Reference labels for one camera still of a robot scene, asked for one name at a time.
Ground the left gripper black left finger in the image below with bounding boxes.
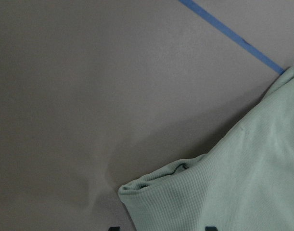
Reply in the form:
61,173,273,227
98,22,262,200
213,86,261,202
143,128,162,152
108,227,120,231

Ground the olive green long-sleeve shirt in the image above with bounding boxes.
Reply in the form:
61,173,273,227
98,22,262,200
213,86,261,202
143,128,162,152
118,66,294,231

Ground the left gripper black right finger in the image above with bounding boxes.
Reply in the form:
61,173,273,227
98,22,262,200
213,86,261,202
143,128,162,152
205,226,218,231

